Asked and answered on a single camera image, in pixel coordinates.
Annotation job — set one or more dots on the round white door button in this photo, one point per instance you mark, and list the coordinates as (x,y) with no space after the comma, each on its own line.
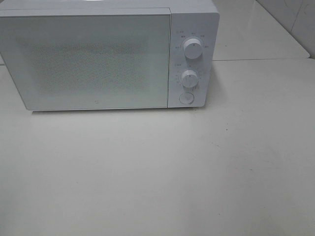
(186,98)

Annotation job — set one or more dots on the white microwave oven body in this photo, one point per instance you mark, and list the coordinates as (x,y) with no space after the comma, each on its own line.
(188,18)

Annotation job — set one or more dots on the white round knob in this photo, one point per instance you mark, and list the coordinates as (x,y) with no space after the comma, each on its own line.
(192,48)
(189,79)

